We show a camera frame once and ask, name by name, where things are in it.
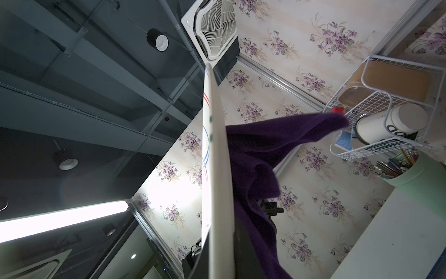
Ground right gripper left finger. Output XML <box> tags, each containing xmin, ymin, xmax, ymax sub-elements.
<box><xmin>181</xmin><ymin>230</ymin><xmax>211</xmax><ymax>279</ymax></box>

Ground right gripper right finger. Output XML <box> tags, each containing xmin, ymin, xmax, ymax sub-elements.
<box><xmin>233</xmin><ymin>219</ymin><xmax>266</xmax><ymax>279</ymax></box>

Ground round plaid plate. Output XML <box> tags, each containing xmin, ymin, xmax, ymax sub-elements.
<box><xmin>202</xmin><ymin>64</ymin><xmax>236</xmax><ymax>279</ymax></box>

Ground purple cloth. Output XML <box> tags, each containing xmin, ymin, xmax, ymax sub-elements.
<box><xmin>226</xmin><ymin>113</ymin><xmax>349</xmax><ymax>279</ymax></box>

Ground long ceiling light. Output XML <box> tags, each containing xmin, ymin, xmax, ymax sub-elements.
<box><xmin>1</xmin><ymin>201</ymin><xmax>128</xmax><ymax>243</ymax></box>

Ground green pen cup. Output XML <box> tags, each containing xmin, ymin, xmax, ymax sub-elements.
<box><xmin>378</xmin><ymin>149</ymin><xmax>446</xmax><ymax>221</ymax></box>

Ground white cylindrical can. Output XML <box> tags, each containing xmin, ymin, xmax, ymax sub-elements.
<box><xmin>355</xmin><ymin>103</ymin><xmax>429</xmax><ymax>144</ymax></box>

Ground round ceiling spotlight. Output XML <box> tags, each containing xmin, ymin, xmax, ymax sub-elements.
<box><xmin>146</xmin><ymin>29</ymin><xmax>169</xmax><ymax>52</ymax></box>

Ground ceiling air conditioner vent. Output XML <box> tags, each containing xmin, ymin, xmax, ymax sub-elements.
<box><xmin>180</xmin><ymin>0</ymin><xmax>240</xmax><ymax>84</ymax></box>

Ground brown paper box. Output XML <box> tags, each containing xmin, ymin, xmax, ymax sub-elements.
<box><xmin>338</xmin><ymin>60</ymin><xmax>431</xmax><ymax>108</ymax></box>

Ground white wire basket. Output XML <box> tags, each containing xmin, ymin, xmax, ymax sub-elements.
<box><xmin>324</xmin><ymin>55</ymin><xmax>446</xmax><ymax>161</ymax></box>

